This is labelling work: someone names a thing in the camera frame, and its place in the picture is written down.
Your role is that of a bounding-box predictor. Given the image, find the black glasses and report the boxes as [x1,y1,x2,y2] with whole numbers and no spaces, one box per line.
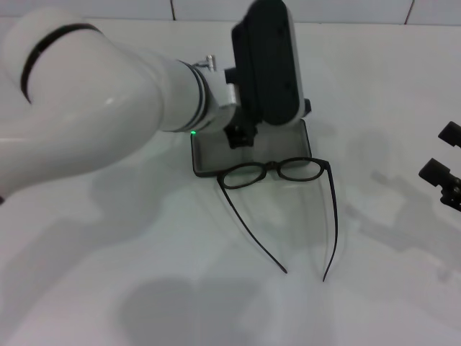
[215,156,339,284]

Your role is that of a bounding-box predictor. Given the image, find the black glasses case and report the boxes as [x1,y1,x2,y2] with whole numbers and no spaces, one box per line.
[190,117,313,180]

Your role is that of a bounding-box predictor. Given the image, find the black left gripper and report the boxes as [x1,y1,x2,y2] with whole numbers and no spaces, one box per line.
[223,120,259,149]

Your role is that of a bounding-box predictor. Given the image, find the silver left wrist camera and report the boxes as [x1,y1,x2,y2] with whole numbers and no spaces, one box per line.
[230,0,304,127]

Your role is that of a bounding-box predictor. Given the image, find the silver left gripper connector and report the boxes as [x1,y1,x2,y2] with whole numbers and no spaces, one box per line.
[192,53,218,72]

